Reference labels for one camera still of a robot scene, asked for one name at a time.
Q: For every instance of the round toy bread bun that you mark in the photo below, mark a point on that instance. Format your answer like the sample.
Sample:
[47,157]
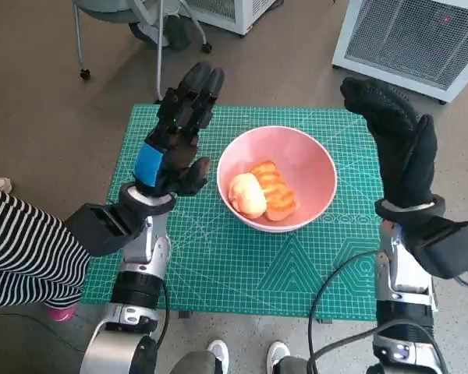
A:
[247,195]

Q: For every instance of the pink shoe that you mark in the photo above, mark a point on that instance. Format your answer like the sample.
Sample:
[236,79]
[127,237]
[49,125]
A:
[62,312]

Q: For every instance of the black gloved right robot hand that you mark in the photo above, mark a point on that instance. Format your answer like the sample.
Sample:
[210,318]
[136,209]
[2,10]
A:
[405,156]

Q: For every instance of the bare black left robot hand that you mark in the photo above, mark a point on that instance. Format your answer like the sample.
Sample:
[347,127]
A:
[179,156]

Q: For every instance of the black table bracket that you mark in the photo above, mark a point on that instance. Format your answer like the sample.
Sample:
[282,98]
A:
[184,315]

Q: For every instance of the large white mesh appliance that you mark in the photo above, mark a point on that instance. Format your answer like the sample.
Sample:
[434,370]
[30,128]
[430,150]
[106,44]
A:
[405,35]

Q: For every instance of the white mesh cabinet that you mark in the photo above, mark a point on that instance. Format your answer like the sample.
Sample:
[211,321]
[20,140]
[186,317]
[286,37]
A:
[234,11]

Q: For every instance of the long grilled toy bread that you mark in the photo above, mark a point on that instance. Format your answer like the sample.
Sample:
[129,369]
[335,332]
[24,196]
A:
[277,191]

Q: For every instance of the green cutting mat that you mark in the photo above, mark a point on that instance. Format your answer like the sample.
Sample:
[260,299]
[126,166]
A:
[218,265]

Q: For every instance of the white shoe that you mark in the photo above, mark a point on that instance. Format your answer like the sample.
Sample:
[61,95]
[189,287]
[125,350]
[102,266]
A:
[2,184]
[277,352]
[218,350]

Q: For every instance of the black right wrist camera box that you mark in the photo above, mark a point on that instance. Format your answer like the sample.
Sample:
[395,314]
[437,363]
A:
[452,249]

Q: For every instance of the pink bowl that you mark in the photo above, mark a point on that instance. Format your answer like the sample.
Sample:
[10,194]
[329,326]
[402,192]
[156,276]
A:
[296,156]

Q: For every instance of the grey chair with metal legs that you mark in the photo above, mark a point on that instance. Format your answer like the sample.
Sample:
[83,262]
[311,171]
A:
[101,8]

